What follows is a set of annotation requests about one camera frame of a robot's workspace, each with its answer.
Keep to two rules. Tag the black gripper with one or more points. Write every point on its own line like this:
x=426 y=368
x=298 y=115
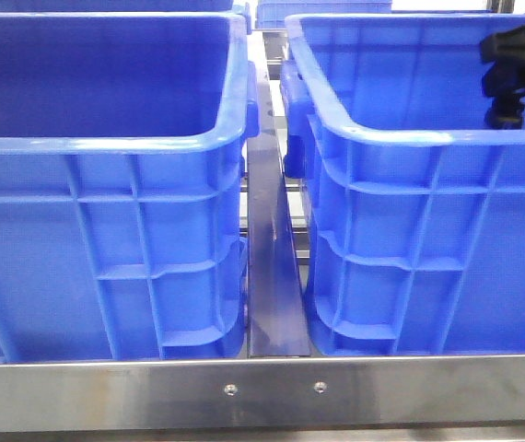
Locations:
x=505 y=51

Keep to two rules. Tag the blue bin with buttons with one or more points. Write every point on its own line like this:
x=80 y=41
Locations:
x=121 y=140

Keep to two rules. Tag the blue empty target bin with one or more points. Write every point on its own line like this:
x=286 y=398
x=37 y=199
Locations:
x=416 y=208

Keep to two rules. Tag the blue crate in background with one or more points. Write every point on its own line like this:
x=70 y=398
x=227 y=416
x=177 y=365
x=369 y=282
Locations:
x=271 y=14

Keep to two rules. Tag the blue bin behind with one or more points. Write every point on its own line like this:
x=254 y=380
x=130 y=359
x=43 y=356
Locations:
x=237 y=7

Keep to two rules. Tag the steel front rail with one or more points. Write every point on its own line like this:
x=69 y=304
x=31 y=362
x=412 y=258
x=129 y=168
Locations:
x=268 y=392

